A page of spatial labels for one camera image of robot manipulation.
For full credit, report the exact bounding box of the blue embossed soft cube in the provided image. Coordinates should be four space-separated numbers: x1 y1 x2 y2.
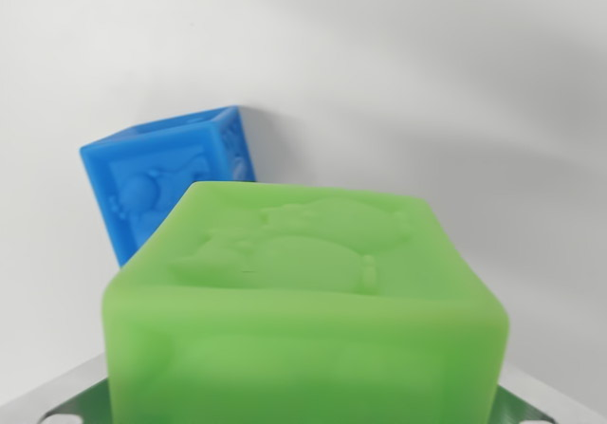
79 105 257 269

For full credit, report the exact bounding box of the green embossed soft cube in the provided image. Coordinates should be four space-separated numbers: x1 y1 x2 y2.
101 180 510 424

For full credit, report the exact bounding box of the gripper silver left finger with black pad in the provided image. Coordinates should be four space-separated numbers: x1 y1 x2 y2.
0 351 111 424

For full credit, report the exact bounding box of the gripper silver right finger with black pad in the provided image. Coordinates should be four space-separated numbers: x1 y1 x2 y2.
496 362 607 424

